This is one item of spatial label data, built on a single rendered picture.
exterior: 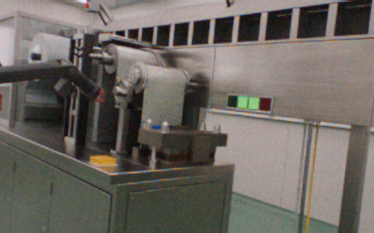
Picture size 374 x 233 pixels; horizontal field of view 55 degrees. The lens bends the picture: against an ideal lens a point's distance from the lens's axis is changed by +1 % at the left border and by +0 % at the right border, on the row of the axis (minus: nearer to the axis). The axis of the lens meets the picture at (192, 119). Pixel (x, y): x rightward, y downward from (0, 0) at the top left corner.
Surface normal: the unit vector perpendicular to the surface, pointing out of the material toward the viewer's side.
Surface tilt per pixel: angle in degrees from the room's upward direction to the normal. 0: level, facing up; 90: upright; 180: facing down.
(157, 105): 90
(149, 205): 90
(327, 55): 90
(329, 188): 90
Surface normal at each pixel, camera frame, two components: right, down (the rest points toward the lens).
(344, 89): -0.72, -0.04
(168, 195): 0.69, 0.11
